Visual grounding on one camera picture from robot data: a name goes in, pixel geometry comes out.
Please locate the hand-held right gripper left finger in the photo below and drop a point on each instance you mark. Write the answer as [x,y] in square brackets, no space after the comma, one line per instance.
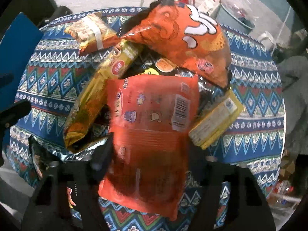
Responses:
[102,160]

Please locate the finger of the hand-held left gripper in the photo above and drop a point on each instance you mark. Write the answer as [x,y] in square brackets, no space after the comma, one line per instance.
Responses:
[4,78]
[14,112]

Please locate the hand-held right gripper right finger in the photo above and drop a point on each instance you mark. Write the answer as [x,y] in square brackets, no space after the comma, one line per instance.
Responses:
[216,173]

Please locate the silver foil snack packet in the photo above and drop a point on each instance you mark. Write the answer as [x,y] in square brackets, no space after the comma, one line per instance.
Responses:
[79,155]

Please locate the blue container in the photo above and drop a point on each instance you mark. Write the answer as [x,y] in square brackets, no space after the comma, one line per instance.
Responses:
[19,53]

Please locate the orange snack packet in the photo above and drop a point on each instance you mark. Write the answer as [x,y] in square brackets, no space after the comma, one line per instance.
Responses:
[149,137]

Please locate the black cartoon snack packet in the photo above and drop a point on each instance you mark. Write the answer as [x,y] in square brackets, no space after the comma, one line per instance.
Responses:
[168,71]

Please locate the dark snack packet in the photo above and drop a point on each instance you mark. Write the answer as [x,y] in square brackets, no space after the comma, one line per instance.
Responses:
[41,156]

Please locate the yellow snack box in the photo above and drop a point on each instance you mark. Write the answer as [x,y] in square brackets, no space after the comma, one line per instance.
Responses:
[214,122]

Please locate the long gold snack packet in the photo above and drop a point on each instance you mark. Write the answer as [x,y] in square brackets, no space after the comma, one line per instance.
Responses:
[96,101]

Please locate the clear plastic packaging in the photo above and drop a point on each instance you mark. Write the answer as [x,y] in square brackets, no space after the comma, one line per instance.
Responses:
[284,189]

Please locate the patterned blue tablecloth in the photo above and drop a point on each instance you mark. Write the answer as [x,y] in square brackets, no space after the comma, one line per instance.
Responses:
[252,89]

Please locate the taped yellow snack packet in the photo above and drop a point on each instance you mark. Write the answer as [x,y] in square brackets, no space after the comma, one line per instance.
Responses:
[91,28]

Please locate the grey cloth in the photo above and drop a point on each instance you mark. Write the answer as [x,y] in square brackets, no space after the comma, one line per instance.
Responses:
[293,89]

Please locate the puffed orange snack bag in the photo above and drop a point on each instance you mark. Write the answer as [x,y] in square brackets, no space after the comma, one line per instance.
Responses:
[182,41]

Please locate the white bag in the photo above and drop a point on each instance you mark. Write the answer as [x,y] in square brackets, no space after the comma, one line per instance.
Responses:
[267,38]

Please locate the grey-green bin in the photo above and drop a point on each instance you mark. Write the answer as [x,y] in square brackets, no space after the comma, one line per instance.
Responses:
[231,16]

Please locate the white carton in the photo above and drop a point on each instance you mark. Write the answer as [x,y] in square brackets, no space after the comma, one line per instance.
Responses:
[210,3]

